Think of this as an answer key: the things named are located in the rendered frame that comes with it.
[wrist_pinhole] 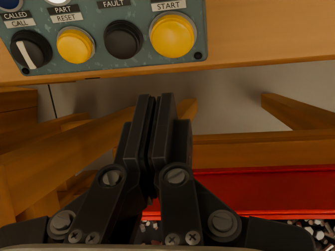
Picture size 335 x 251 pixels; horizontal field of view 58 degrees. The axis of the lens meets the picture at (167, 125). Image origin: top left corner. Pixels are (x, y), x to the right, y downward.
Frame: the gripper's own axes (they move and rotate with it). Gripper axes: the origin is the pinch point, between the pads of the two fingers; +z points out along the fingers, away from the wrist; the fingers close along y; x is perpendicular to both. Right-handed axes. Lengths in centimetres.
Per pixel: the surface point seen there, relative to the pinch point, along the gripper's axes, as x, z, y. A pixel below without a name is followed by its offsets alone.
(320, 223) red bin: -16.1, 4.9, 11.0
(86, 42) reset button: 0.4, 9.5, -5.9
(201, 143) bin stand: -16.2, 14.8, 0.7
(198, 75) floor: -56, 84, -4
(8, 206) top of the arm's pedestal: -20.2, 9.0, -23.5
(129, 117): -51, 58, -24
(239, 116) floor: -69, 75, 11
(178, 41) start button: 0.1, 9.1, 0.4
